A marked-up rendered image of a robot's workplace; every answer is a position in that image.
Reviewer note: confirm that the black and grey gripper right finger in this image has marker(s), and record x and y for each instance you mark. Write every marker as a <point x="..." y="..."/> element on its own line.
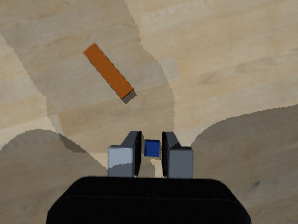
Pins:
<point x="177" y="160"/>

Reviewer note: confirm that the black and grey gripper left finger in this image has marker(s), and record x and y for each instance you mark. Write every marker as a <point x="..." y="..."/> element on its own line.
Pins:
<point x="124" y="160"/>

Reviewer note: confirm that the orange rectangular bar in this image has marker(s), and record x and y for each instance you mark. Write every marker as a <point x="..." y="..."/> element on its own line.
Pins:
<point x="108" y="70"/>

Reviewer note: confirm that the small dark blue cube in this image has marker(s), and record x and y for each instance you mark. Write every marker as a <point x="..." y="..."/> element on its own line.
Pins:
<point x="151" y="148"/>

